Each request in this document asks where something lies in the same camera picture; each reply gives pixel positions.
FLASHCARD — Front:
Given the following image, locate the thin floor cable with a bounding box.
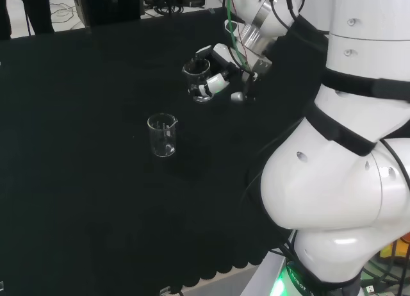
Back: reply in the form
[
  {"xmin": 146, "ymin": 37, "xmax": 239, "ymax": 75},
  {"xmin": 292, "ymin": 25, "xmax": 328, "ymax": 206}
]
[{"xmin": 47, "ymin": 0, "xmax": 86, "ymax": 25}]

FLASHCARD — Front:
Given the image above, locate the yellow stop button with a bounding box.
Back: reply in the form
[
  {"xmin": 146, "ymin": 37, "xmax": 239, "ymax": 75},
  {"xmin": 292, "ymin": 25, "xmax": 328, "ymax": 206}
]
[{"xmin": 379, "ymin": 231, "xmax": 410, "ymax": 265}]

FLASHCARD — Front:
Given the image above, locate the black bench cloth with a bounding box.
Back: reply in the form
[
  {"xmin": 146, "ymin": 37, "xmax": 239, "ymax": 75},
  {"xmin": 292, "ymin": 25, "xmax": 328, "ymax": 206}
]
[{"xmin": 0, "ymin": 6, "xmax": 331, "ymax": 296}]

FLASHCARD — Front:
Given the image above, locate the metal equipment cabinet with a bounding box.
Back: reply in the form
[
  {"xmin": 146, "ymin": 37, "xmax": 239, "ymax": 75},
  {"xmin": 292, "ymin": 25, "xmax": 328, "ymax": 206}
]
[{"xmin": 70, "ymin": 0, "xmax": 144, "ymax": 29}]

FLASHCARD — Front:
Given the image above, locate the bundle of dark floor cables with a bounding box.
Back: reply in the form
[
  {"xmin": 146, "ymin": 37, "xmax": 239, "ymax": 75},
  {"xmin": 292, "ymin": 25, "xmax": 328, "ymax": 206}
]
[{"xmin": 152, "ymin": 0, "xmax": 206, "ymax": 15}]

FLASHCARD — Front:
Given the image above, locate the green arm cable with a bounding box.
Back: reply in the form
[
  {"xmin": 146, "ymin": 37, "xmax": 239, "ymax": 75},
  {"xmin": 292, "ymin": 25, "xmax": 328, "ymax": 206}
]
[{"xmin": 224, "ymin": 0, "xmax": 254, "ymax": 74}]

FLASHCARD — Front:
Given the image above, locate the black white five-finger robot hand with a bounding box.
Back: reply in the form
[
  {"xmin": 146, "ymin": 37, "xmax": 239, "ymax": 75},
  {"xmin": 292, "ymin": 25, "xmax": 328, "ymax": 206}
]
[{"xmin": 182, "ymin": 43, "xmax": 273, "ymax": 104}]

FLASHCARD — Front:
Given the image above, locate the clear glass beaker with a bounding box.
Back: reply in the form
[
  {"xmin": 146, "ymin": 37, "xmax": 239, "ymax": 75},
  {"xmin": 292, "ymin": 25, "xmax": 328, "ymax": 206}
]
[
  {"xmin": 182, "ymin": 58, "xmax": 214, "ymax": 104},
  {"xmin": 147, "ymin": 112, "xmax": 179, "ymax": 158}
]

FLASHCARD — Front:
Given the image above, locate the person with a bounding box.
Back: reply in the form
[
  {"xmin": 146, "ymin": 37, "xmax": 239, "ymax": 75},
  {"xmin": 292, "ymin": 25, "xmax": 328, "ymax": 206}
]
[{"xmin": 0, "ymin": 0, "xmax": 56, "ymax": 41}]

